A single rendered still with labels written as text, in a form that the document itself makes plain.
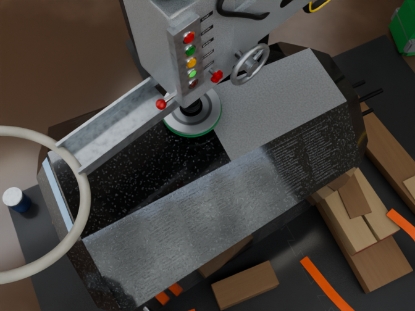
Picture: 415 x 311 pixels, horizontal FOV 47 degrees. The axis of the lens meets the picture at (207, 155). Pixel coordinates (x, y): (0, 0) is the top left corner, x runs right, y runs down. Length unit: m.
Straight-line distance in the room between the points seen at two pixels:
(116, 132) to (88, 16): 1.84
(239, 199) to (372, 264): 0.94
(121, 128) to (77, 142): 0.14
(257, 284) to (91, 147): 1.17
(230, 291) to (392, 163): 1.08
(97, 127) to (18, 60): 1.74
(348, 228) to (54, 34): 2.09
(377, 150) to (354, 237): 0.55
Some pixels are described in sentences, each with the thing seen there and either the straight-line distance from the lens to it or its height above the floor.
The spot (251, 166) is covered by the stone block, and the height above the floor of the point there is 0.83.
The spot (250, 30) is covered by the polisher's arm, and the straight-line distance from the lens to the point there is 1.41.
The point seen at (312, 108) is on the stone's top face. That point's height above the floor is 0.87.
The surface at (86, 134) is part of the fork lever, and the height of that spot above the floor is 1.13.
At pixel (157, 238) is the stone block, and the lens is 1.71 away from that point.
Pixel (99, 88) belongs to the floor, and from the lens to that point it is 2.92.
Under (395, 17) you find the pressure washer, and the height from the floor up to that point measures 0.12.
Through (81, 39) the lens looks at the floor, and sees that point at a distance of 3.15.
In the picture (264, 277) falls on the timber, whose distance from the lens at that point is 2.33.
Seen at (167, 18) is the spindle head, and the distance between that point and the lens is 1.10.
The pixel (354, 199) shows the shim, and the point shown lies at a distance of 2.42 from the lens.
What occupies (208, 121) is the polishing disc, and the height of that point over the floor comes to 0.93.
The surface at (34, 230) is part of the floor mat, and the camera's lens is 2.67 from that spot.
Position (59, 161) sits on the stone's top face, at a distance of 1.78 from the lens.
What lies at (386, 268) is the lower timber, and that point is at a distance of 2.49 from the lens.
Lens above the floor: 2.43
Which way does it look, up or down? 67 degrees down
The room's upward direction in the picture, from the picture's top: 4 degrees counter-clockwise
